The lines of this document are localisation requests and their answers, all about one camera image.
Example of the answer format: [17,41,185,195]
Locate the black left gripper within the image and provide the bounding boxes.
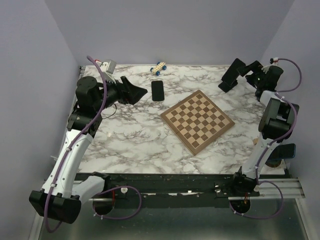
[94,74,148,112]

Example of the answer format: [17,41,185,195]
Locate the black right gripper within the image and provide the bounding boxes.
[236,61,267,88]

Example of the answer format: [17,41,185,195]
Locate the purple-edged black smartphone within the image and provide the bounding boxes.
[221,58,246,84]

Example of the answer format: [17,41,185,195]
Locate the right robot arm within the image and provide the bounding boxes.
[229,58,300,196]

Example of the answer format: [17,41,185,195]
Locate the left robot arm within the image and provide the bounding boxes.
[29,76,148,224]

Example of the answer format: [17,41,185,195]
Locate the black phone stand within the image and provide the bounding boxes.
[218,79,238,93]

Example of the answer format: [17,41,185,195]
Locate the toy brick car blue wheels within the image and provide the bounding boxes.
[150,62,167,76]

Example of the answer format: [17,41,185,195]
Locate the wooden chessboard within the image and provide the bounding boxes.
[160,90,235,156]

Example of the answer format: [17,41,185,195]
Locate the small wooden block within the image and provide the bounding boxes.
[252,138,259,145]

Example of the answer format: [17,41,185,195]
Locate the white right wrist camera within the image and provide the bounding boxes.
[261,57,279,73]

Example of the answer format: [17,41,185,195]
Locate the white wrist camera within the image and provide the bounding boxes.
[96,59,117,83]
[261,57,279,73]

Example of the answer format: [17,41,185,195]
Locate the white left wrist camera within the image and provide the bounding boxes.
[96,59,117,83]

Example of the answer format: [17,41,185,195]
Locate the black table front rail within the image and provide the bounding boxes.
[92,173,260,212]

